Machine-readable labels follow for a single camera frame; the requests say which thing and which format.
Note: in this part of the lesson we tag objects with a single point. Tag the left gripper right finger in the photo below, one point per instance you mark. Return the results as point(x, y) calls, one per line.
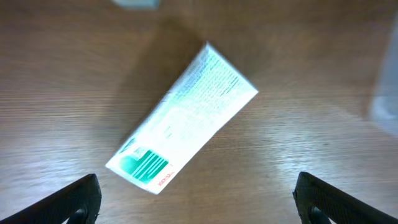
point(319, 202)

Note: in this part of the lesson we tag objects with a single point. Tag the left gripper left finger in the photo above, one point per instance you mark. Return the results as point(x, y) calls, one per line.
point(79, 202)

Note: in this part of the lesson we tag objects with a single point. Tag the white green medicine box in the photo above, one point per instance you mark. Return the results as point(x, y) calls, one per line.
point(200, 102)

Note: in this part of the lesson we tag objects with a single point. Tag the small jar gold lid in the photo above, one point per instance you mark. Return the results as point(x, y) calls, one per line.
point(138, 4)

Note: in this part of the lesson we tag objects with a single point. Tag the clear plastic container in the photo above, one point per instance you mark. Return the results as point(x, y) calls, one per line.
point(383, 110)

